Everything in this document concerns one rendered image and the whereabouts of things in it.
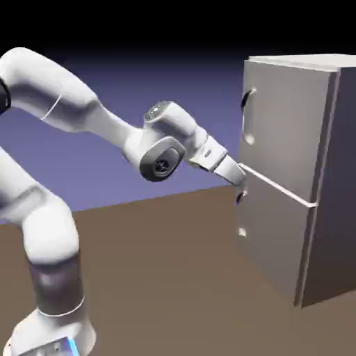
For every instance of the short grey cabinet door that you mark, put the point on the short grey cabinet door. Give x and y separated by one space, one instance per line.
272 236

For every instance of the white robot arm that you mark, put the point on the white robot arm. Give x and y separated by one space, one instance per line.
55 91

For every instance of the tall grey cabinet door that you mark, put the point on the tall grey cabinet door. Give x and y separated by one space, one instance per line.
283 130

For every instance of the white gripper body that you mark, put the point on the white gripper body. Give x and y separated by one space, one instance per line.
229 169

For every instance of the grey cabinet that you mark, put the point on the grey cabinet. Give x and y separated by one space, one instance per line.
328 178

